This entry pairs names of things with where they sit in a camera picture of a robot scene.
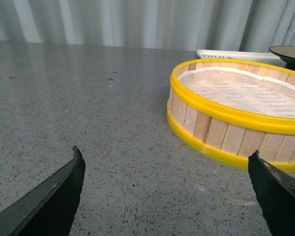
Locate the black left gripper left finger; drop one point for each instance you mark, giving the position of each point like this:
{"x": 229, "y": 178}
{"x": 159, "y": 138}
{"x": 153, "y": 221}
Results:
{"x": 48, "y": 209}

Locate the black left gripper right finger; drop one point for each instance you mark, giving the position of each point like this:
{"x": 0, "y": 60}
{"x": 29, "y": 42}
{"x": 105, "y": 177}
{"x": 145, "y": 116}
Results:
{"x": 275, "y": 193}

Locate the tan plate with black rim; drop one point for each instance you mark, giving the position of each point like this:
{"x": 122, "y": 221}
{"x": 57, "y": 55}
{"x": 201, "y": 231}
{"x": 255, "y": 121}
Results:
{"x": 286, "y": 54}

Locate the cream bear tray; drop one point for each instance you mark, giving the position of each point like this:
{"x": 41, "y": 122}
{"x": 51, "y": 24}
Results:
{"x": 267, "y": 58}

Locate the yellow-rimmed wooden steamer basket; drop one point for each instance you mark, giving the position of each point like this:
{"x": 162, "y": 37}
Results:
{"x": 227, "y": 134}

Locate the white steamer cloth liner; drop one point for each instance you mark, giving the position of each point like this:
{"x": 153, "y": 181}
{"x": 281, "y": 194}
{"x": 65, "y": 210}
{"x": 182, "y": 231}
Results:
{"x": 242, "y": 90}

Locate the grey pleated curtain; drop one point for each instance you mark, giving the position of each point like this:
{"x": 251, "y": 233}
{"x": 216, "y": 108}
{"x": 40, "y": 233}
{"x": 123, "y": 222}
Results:
{"x": 230, "y": 25}

